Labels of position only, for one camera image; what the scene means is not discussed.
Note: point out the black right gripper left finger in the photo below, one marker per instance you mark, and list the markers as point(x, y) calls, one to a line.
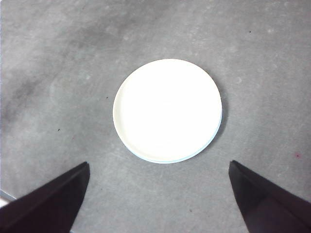
point(46, 204)

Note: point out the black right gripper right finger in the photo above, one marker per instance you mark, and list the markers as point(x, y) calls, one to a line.
point(269, 206)

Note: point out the white round plate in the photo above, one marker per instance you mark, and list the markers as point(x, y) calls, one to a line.
point(167, 109)

